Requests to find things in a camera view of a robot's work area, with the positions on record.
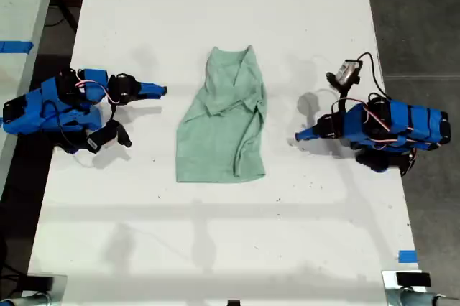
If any pale green T-shirt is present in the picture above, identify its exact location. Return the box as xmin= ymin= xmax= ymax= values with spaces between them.
xmin=175 ymin=44 xmax=269 ymax=184

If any small black box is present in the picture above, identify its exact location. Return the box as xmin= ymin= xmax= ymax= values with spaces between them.
xmin=395 ymin=272 xmax=432 ymax=288
xmin=25 ymin=275 xmax=55 ymax=293

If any long blue tape strip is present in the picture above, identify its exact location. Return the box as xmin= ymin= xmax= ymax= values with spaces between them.
xmin=0 ymin=40 xmax=35 ymax=55

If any short black camera stalk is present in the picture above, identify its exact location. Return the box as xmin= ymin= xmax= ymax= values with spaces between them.
xmin=336 ymin=86 xmax=351 ymax=115

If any metal table bracket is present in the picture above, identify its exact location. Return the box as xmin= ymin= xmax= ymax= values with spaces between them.
xmin=381 ymin=269 xmax=433 ymax=306
xmin=20 ymin=274 xmax=68 ymax=306

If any silver black camera box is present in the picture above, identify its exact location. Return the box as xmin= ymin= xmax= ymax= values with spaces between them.
xmin=325 ymin=59 xmax=364 ymax=90

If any black camera box white label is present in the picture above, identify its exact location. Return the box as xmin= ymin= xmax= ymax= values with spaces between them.
xmin=85 ymin=119 xmax=133 ymax=155

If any black floor cable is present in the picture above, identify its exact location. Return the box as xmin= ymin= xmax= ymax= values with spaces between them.
xmin=45 ymin=0 xmax=79 ymax=34

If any grey side table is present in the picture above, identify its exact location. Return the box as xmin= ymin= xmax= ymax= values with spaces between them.
xmin=0 ymin=0 xmax=61 ymax=177

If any small blue tape piece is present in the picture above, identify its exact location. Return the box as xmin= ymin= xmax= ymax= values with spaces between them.
xmin=397 ymin=249 xmax=418 ymax=264

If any black camera cable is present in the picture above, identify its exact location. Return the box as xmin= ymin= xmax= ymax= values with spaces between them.
xmin=357 ymin=52 xmax=391 ymax=101

